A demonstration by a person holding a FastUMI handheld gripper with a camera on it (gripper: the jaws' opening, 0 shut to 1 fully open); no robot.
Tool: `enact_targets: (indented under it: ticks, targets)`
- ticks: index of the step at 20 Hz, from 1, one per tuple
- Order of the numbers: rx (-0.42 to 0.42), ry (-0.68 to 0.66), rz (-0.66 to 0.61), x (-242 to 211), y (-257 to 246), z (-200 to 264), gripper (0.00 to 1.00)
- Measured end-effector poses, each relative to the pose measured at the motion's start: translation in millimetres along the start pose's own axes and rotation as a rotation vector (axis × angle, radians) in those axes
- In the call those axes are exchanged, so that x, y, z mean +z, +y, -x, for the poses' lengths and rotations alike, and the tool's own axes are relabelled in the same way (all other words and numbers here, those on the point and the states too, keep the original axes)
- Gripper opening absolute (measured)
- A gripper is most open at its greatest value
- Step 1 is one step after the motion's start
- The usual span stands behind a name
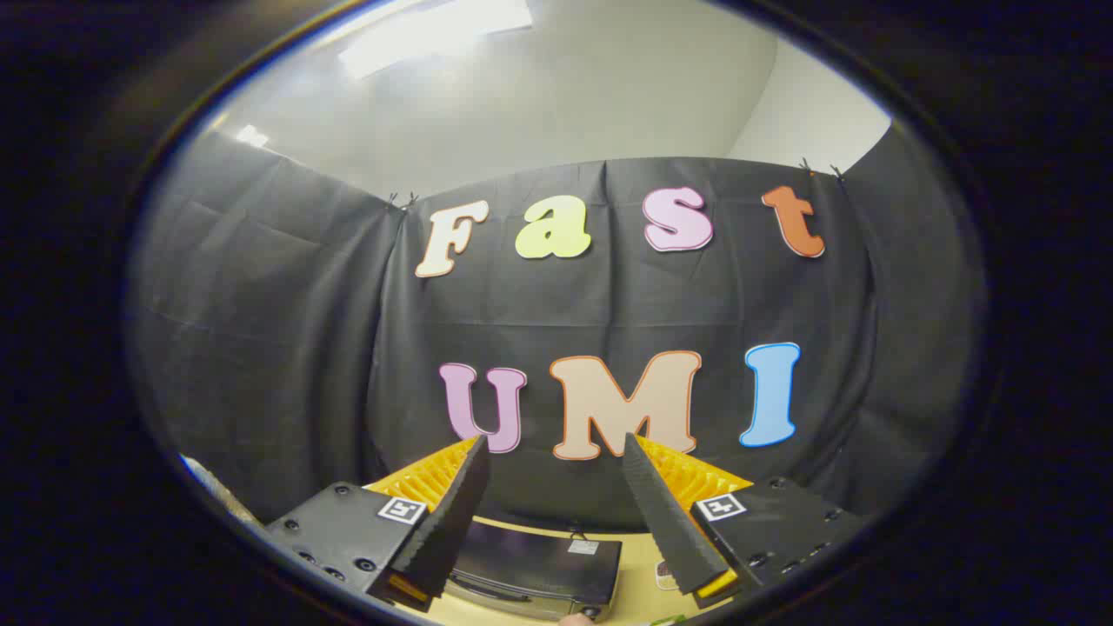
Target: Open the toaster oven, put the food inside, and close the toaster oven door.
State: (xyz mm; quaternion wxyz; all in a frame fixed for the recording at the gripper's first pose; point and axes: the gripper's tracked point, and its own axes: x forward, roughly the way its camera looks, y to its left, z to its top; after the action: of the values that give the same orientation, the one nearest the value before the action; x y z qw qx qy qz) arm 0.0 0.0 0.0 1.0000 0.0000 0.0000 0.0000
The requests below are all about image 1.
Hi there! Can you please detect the crumpled silver foil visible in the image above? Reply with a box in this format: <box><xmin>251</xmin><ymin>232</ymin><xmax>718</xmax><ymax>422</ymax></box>
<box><xmin>178</xmin><ymin>452</ymin><xmax>262</xmax><ymax>524</ymax></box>

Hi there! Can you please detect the black toaster oven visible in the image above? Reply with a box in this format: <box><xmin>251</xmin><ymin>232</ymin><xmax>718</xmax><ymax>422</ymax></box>
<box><xmin>445</xmin><ymin>517</ymin><xmax>623</xmax><ymax>623</ymax></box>

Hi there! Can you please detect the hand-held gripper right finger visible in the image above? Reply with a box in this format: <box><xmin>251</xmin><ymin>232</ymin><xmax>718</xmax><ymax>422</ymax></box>
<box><xmin>622</xmin><ymin>432</ymin><xmax>863</xmax><ymax>609</ymax></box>

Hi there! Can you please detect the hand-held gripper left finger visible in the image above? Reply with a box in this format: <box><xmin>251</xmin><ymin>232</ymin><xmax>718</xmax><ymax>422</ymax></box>
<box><xmin>265</xmin><ymin>435</ymin><xmax>490</xmax><ymax>614</ymax></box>

